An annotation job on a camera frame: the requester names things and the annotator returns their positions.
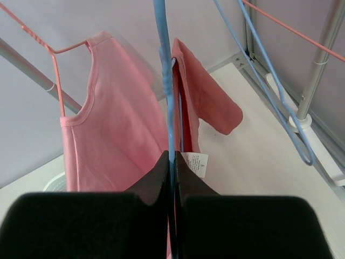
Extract light pink t-shirt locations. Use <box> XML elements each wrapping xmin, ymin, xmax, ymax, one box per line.
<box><xmin>60</xmin><ymin>32</ymin><xmax>168</xmax><ymax>192</ymax></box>

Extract white perforated plastic basket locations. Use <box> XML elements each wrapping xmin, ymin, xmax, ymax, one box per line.
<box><xmin>43</xmin><ymin>172</ymin><xmax>67</xmax><ymax>192</ymax></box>

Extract coral red t-shirt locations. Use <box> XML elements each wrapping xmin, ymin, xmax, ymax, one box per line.
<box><xmin>166</xmin><ymin>37</ymin><xmax>244</xmax><ymax>259</ymax></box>

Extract salmon wire hanger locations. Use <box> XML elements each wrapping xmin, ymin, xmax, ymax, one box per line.
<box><xmin>241</xmin><ymin>0</ymin><xmax>345</xmax><ymax>62</ymax></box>

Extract light blue wire hanger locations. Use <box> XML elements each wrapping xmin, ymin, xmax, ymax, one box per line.
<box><xmin>213</xmin><ymin>0</ymin><xmax>316</xmax><ymax>166</ymax></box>

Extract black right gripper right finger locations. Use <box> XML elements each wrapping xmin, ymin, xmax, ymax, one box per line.
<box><xmin>175</xmin><ymin>152</ymin><xmax>332</xmax><ymax>258</ymax></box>

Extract grey clothes rack frame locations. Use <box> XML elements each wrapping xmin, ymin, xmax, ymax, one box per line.
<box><xmin>1</xmin><ymin>1</ymin><xmax>344</xmax><ymax>187</ymax></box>

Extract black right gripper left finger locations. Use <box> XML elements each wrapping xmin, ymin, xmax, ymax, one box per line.
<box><xmin>1</xmin><ymin>152</ymin><xmax>169</xmax><ymax>258</ymax></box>

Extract pink wire hanger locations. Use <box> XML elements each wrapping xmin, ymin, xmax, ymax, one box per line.
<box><xmin>1</xmin><ymin>1</ymin><xmax>97</xmax><ymax>105</ymax></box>

